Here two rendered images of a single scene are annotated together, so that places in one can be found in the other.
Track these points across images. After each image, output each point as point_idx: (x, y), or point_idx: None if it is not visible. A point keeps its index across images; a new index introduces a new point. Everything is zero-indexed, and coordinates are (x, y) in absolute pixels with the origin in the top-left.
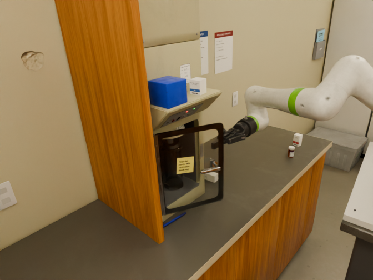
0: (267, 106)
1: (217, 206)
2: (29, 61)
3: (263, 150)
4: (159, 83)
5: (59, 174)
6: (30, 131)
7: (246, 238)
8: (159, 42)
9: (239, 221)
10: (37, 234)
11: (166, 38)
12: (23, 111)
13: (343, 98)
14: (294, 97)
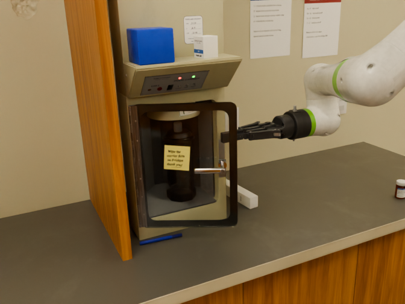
0: (323, 91)
1: (232, 237)
2: (19, 6)
3: (358, 182)
4: (132, 29)
5: (41, 154)
6: (12, 90)
7: (266, 296)
8: None
9: (249, 260)
10: (1, 220)
11: None
12: (5, 65)
13: (402, 69)
14: (338, 69)
